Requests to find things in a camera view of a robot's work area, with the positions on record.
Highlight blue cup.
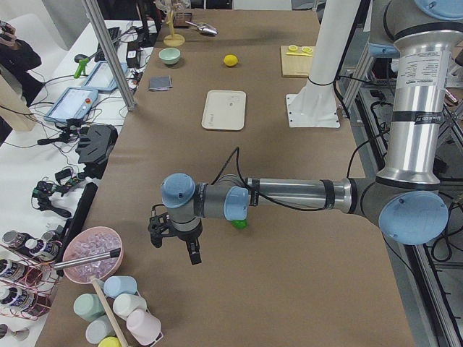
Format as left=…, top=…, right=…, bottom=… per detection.
left=103, top=275, right=137, bottom=299

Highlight cream rabbit tray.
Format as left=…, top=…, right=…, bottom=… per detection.
left=201, top=90, right=247, bottom=131

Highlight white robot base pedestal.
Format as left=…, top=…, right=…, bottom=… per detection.
left=286, top=0, right=370, bottom=129

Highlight green lime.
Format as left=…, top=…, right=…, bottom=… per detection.
left=230, top=219, right=248, bottom=230

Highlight wooden cutting board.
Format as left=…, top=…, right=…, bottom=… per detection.
left=280, top=45, right=315, bottom=77

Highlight metal tongs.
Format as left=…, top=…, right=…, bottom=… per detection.
left=53, top=248, right=122, bottom=270

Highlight metal scoop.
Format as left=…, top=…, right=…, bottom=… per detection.
left=186, top=21, right=218, bottom=36

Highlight blue teach pendant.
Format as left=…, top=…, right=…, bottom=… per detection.
left=80, top=61, right=117, bottom=93
left=43, top=87, right=98, bottom=124

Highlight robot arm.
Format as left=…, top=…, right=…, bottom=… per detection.
left=148, top=1, right=462, bottom=264

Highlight pink bowl with ice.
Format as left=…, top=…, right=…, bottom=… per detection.
left=62, top=226, right=124, bottom=284

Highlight wooden mug tree stand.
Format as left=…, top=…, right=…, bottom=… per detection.
left=163, top=9, right=185, bottom=47

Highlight green cup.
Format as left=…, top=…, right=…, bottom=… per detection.
left=73, top=294, right=105, bottom=322

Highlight grey folded cloth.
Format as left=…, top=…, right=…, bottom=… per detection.
left=148, top=76, right=172, bottom=91

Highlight aluminium frame post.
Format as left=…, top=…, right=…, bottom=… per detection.
left=82, top=0, right=135, bottom=111

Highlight white cup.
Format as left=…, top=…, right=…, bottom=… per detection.
left=113, top=294, right=148, bottom=320

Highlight pink cup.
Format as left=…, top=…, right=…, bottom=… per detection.
left=126, top=309, right=163, bottom=346

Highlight yellow plastic knife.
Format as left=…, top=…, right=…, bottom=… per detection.
left=285, top=52, right=313, bottom=57

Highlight mint green bowl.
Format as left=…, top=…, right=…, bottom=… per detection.
left=158, top=48, right=181, bottom=66

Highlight yellow lemon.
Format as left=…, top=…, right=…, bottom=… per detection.
left=223, top=54, right=239, bottom=67

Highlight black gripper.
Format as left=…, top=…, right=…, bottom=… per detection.
left=169, top=215, right=203, bottom=265

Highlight wooden stick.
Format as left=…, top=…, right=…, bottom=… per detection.
left=90, top=277, right=129, bottom=347

